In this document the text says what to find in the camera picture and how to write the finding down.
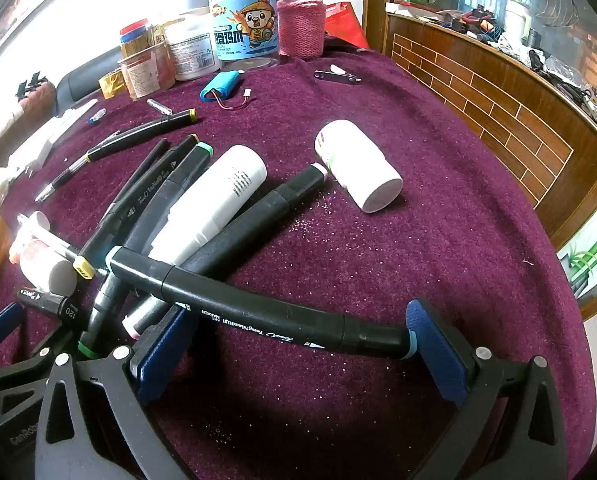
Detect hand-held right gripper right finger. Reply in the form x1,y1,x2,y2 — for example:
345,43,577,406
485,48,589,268
405,299,569,480

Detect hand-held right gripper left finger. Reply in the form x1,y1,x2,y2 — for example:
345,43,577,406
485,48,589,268
35,304,200,480

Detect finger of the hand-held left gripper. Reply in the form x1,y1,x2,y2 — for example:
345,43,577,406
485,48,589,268
0,302,28,356
0,332,79,401

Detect white bottle red label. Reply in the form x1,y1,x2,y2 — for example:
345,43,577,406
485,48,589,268
19,240,78,297

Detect white bottle orange cap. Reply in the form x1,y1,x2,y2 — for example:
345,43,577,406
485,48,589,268
8,210,82,266

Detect black marker teal caps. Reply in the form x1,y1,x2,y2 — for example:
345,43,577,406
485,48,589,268
105,246,420,361

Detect clear black gel pen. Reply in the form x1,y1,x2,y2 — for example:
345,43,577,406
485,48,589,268
35,131,122,204

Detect black marker yellow caps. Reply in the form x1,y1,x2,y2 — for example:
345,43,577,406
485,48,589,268
86,108,198,163
72,134,200,281

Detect white spray tube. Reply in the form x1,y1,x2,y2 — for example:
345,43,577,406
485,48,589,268
148,145,268,266

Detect black marker green caps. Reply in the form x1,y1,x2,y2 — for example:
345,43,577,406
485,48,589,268
77,142,214,360

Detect black marker pink caps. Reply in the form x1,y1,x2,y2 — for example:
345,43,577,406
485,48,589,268
122,162,329,340

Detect thin black pen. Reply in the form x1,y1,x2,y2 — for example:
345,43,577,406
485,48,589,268
102,138,170,223

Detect white pill bottle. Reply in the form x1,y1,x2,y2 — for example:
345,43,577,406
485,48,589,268
314,119,404,213

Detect white charger plug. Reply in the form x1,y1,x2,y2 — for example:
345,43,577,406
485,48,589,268
8,130,62,178

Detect white papers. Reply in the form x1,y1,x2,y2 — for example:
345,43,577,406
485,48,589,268
48,99,99,146

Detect brown armchair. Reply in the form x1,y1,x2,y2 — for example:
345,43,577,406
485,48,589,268
16,82,59,117

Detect wooden brick-pattern cabinet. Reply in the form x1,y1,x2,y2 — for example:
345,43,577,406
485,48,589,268
384,10,597,251

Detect black leather sofa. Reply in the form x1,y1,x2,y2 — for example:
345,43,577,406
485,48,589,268
56,46,124,111

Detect blue battery pack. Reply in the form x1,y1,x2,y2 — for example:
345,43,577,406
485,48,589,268
201,70,256,111

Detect metal nail clipper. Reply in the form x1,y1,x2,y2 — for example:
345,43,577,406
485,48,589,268
314,64,362,86

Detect white plastic jar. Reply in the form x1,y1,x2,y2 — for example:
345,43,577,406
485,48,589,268
165,12,222,82

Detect red bag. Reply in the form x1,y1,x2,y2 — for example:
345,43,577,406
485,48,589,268
325,2,370,50

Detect white kettle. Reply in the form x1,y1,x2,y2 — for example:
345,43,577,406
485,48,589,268
503,0,532,43

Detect pink thermos knit sleeve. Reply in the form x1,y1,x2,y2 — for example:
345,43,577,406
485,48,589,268
277,0,327,60

